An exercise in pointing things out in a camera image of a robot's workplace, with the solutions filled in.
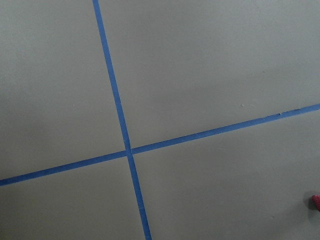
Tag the red strawberry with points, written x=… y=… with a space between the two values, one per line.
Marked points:
x=316 y=200

